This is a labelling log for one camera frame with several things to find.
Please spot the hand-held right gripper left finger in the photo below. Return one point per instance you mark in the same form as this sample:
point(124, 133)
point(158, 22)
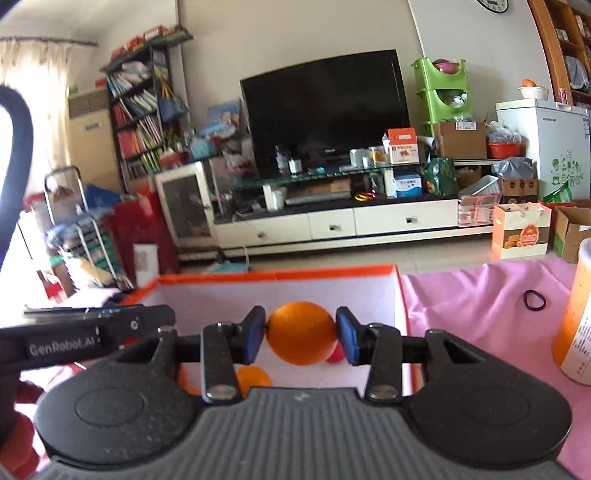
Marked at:
point(253, 337)

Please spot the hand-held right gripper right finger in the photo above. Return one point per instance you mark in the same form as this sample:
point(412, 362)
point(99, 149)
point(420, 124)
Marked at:
point(346, 334)

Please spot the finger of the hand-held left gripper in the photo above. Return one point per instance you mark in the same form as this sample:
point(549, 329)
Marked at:
point(138, 323)

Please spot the orange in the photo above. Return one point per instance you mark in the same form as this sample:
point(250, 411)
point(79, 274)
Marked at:
point(529, 83)
point(300, 332)
point(189, 383)
point(253, 381)

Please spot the orange cardboard box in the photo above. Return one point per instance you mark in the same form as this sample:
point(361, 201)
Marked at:
point(323, 286)

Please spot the person's left hand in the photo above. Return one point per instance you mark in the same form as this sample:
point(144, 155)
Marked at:
point(16, 438)

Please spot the red fruit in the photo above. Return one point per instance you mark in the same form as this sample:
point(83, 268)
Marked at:
point(337, 354)

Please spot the red bag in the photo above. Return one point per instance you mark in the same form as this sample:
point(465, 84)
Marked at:
point(147, 221)

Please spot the metal trolley cart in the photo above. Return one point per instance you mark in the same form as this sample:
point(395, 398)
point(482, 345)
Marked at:
point(83, 230)

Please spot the white television stand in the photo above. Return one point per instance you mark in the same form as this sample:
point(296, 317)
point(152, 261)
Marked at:
point(332, 226)

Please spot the pink floral tablecloth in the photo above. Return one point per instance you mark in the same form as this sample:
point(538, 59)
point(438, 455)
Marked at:
point(461, 300)

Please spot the white glass-door cabinet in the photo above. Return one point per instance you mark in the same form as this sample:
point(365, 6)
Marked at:
point(184, 207)

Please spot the yellow rings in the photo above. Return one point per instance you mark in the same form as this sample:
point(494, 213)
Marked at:
point(364, 197)

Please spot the blue and white box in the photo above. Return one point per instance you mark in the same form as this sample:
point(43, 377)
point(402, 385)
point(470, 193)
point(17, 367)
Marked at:
point(408, 187)

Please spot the dark glass bottle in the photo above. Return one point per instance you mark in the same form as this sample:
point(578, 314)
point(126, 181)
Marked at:
point(281, 161)
point(295, 165)

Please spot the labelled parcel box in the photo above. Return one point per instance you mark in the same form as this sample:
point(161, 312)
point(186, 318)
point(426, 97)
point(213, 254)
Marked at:
point(478, 212)

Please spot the green snack bag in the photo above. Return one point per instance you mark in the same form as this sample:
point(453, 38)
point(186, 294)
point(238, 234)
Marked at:
point(438, 177)

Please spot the black bookshelf with books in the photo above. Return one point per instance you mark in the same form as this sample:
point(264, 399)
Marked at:
point(138, 138)

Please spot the standing air conditioner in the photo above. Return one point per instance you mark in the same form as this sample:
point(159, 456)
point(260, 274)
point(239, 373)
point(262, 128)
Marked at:
point(92, 138)

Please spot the orange and white medicine box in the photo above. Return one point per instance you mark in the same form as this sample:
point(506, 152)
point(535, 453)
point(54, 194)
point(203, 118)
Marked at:
point(404, 147)

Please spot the grey tray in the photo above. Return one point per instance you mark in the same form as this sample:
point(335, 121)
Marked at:
point(480, 186)

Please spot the orange paper gift bag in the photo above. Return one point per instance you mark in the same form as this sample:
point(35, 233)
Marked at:
point(521, 230)

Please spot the blue gift bag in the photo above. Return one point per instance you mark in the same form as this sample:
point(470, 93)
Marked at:
point(173, 108)

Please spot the brown cardboard box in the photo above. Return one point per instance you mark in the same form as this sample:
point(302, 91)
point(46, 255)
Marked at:
point(461, 143)

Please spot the dark brown carton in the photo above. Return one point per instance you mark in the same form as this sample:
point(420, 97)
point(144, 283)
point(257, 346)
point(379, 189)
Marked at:
point(519, 190)

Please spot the black flat television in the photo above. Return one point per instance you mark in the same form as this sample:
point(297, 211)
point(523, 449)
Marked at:
point(323, 106)

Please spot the orange labelled canister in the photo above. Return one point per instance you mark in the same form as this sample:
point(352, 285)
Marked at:
point(577, 332)

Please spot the red basin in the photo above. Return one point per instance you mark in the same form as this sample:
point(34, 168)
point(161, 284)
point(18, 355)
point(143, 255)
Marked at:
point(504, 151)

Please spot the green stacking bins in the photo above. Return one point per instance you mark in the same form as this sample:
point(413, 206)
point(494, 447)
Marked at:
point(422, 101)

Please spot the open cardboard box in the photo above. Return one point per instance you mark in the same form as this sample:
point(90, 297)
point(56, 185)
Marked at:
point(572, 235)

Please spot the beige curtain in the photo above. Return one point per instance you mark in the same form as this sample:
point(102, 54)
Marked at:
point(41, 92)

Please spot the white chest freezer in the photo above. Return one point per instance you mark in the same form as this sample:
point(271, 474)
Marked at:
point(531, 134)

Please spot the white bowl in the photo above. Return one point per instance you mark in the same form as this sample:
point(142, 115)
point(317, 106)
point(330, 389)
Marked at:
point(534, 93)

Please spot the red can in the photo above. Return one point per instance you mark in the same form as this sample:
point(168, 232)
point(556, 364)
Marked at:
point(563, 96)

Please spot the wooden display shelf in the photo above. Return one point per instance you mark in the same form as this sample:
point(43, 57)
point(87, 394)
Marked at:
point(568, 46)

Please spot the wall clock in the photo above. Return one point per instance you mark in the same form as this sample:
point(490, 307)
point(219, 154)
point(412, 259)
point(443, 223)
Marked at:
point(491, 4)

